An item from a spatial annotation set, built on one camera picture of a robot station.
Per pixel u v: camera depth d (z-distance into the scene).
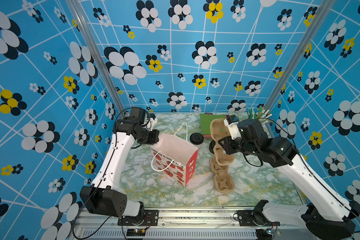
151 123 0.71
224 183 0.83
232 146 0.56
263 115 0.92
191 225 0.73
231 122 0.56
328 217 0.38
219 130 0.69
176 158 0.93
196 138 0.91
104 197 0.40
